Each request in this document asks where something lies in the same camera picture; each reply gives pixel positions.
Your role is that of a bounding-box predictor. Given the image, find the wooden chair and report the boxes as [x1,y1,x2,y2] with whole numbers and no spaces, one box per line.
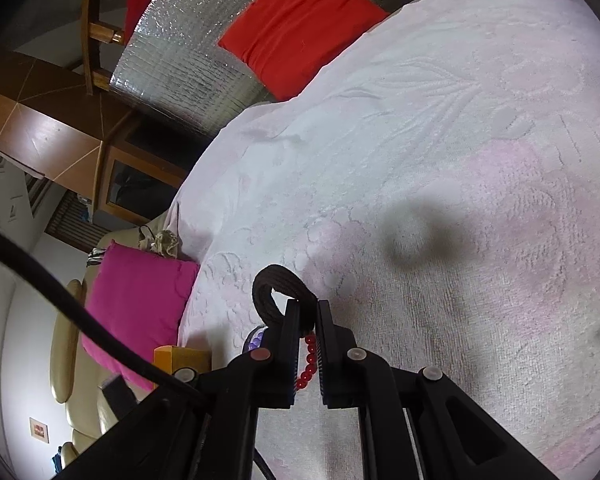
[80,0,132,97]

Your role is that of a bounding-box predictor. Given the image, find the orange box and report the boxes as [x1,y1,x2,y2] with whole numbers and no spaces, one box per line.
[152,344,212,392]

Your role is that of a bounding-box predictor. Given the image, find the beige sofa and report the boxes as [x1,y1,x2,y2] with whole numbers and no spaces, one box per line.
[49,214,182,473]

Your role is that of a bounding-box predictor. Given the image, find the dark slatted shutter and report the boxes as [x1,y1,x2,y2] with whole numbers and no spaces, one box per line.
[44,189,109,256]

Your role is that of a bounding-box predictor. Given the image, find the patterned beige cloth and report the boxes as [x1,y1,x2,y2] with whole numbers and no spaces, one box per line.
[139,227,182,262]

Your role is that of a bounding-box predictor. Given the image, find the red bead bracelet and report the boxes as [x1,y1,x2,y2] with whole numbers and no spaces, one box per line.
[295,331,319,391]

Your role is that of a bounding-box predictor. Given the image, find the pink cushion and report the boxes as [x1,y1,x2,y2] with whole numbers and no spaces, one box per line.
[79,241,201,394]

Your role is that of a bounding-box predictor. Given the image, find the brown wooden cabinet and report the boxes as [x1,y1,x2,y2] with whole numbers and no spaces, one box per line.
[0,54,192,227]

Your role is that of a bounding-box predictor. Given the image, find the black hair tie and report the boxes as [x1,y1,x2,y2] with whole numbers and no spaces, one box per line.
[252,264,321,332]

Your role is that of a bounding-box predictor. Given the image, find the red cushion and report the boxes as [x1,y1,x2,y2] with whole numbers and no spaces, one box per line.
[218,0,392,102]

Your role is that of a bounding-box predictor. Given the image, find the purple bead bracelet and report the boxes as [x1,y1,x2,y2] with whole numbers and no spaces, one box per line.
[243,326,270,355]

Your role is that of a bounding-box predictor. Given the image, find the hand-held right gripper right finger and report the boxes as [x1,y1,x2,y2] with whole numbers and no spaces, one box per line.
[315,299,562,480]

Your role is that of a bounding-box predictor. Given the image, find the silver foil insulation mat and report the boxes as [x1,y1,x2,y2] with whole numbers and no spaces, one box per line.
[109,0,412,138]

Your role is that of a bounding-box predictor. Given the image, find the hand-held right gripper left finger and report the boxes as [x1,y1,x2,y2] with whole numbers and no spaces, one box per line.
[60,299,302,480]

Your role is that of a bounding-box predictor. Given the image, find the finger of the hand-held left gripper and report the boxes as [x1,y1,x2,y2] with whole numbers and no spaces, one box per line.
[100,374,137,412]

